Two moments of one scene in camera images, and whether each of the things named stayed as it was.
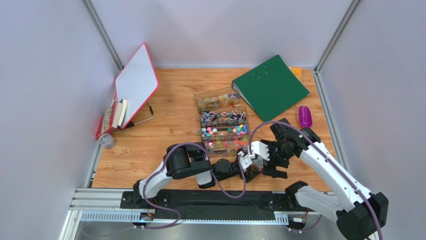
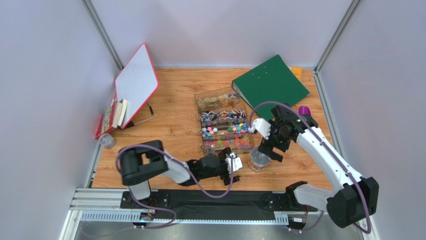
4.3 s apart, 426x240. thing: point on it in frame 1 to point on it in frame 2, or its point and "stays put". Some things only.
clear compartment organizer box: (225, 145) stays put
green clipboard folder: (270, 87) stays put
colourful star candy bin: (224, 127) stays put
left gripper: (248, 177) to (227, 178)
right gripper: (274, 156) to (270, 146)
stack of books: (113, 117) stays put
